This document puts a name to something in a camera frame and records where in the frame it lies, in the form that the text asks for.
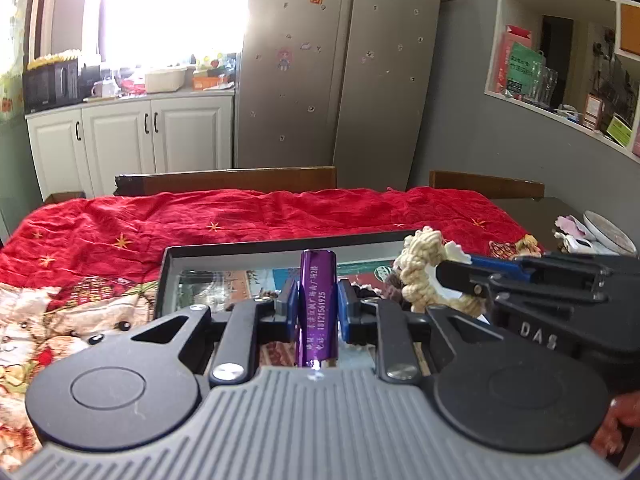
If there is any red printed blanket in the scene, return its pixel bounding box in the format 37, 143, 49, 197
0, 185, 545, 472

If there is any orange box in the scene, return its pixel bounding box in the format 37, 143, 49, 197
192, 74, 227, 92

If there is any cream crochet scrunchie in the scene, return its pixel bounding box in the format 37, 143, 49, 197
392, 225, 492, 319

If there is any black microwave oven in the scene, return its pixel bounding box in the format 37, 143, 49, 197
22, 57, 82, 114

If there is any purple lighter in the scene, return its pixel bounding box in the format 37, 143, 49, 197
298, 248, 340, 369

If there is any clear drinking glasses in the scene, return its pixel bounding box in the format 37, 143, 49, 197
524, 61, 559, 107

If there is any person's right hand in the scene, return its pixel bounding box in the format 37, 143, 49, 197
602, 393, 640, 458

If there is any white plate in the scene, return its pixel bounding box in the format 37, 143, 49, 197
582, 209, 639, 257

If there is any white wall shelf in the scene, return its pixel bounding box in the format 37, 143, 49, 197
482, 0, 640, 162

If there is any wooden chair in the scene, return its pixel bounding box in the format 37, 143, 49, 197
428, 169, 546, 200
113, 166, 339, 197

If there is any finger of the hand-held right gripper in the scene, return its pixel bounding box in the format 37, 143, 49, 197
469, 253, 536, 282
435, 260, 502, 307

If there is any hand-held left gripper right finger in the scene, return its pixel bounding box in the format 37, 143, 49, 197
336, 279, 497, 386

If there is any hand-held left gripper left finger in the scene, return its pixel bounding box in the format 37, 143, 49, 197
131, 279, 302, 387

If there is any red and green paper bag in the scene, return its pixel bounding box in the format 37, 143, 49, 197
494, 24, 547, 99

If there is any white kitchen cabinet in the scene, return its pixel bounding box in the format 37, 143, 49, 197
25, 92, 236, 202

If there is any silver refrigerator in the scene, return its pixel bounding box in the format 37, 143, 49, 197
234, 0, 444, 192

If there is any black tray box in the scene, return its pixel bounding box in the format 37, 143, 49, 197
154, 232, 436, 377

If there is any white plastic container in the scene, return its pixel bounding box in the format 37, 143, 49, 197
143, 66, 189, 94

